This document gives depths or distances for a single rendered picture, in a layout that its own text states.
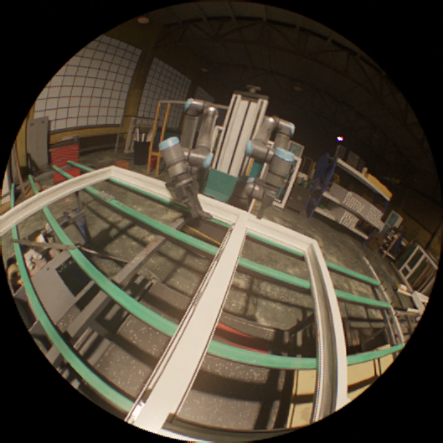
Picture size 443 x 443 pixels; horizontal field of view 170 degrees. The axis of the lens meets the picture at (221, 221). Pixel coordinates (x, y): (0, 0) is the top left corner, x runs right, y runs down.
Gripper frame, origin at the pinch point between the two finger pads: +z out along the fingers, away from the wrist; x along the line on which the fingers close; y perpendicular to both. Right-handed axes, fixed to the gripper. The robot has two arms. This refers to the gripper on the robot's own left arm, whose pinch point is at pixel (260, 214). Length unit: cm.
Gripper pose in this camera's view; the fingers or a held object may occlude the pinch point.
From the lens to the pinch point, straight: 75.7
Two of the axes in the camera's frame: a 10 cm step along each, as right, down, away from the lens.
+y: 9.2, 3.6, -1.2
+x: 2.8, -4.4, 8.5
